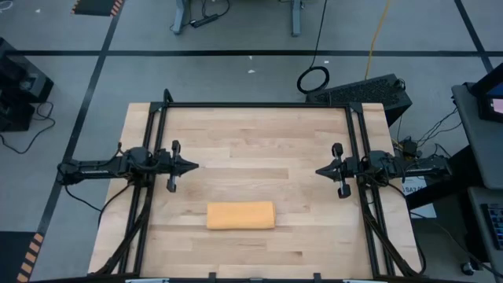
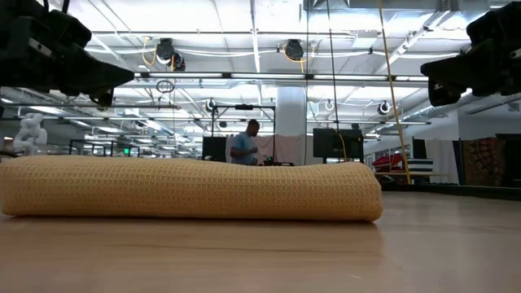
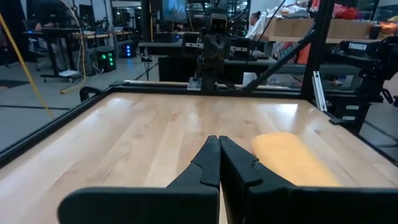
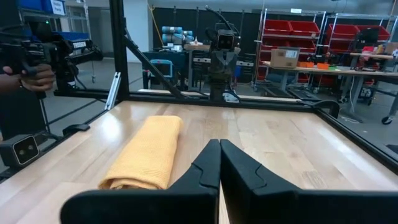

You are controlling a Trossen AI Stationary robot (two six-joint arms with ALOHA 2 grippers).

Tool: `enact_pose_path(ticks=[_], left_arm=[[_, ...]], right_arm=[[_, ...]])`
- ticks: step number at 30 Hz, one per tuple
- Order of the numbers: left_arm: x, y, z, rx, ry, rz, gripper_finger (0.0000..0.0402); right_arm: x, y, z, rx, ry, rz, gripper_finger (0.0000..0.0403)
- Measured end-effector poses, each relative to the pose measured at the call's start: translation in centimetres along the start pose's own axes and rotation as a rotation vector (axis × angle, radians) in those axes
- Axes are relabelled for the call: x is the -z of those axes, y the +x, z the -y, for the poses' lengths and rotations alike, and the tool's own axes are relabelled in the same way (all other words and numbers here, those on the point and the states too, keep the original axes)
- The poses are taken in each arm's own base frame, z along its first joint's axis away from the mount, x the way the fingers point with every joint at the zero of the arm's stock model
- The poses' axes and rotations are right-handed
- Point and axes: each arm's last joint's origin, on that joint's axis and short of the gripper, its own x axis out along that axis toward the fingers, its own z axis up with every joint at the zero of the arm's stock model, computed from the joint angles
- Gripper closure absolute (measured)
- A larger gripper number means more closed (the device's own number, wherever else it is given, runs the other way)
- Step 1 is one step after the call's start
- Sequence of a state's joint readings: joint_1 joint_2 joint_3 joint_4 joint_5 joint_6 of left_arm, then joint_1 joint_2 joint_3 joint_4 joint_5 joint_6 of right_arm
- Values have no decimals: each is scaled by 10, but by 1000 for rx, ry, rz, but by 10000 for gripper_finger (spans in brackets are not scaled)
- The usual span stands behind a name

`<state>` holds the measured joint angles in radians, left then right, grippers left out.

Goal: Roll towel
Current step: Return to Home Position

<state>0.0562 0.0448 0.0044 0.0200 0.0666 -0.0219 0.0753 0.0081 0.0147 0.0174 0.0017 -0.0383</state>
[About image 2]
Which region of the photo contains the person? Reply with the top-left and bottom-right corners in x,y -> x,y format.
230,119 -> 261,166

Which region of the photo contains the navy white striped box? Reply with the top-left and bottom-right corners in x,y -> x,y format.
406,158 -> 434,174

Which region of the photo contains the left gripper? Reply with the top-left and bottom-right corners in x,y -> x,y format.
0,0 -> 136,108

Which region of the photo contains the yellow cable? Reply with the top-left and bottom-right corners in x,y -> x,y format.
377,0 -> 413,186

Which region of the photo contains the white robot figure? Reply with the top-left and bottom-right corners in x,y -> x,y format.
13,112 -> 49,156

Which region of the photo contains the red object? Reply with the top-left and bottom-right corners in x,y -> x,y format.
372,152 -> 405,173

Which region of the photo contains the black aluminium table frame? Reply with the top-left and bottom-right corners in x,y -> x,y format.
380,181 -> 521,201

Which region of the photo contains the black tabletop robot device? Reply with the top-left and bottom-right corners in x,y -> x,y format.
262,155 -> 296,168

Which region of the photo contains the yellow waffle-weave towel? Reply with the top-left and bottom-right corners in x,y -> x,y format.
0,155 -> 384,223

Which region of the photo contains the black overhead camera rig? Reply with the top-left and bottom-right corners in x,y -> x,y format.
210,103 -> 278,163

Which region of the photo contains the black panel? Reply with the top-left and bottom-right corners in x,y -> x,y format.
411,137 -> 428,160

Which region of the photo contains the black monitor on stand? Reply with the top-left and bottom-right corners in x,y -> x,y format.
312,128 -> 366,164

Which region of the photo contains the patterned hanging rug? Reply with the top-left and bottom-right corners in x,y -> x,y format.
462,137 -> 506,187

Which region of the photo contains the white square column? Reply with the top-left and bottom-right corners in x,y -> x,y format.
275,86 -> 308,138

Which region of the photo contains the small black monitor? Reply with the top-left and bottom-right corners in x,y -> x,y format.
201,136 -> 228,163

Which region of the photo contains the black metal rack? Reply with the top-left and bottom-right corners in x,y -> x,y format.
68,138 -> 142,159

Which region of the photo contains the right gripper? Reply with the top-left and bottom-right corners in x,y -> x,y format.
419,1 -> 521,108

